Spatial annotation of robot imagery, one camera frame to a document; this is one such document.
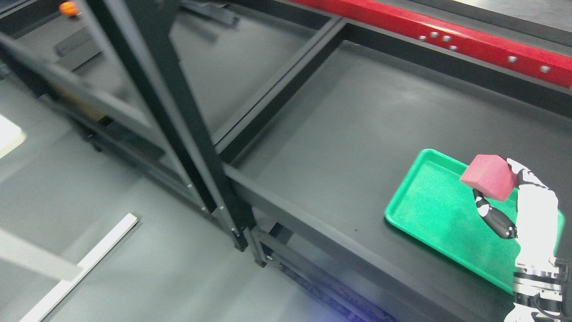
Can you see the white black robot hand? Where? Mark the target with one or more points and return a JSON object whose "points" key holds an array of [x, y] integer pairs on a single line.
{"points": [[536, 223]]}

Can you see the pink foam block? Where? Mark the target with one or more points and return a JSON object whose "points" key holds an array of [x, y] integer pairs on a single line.
{"points": [[491, 175]]}

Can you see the green plastic tray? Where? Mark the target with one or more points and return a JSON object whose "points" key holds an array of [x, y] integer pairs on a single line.
{"points": [[435, 207]]}

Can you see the black metal left shelf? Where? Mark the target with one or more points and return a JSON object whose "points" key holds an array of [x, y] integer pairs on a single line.
{"points": [[157, 119]]}

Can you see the red metal beam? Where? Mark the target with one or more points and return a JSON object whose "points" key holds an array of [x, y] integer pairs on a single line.
{"points": [[528, 60]]}

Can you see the white desk leg foot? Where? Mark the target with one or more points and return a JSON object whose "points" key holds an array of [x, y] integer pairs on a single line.
{"points": [[68, 275]]}

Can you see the orange ball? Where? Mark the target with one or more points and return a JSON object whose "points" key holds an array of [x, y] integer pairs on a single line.
{"points": [[69, 9]]}

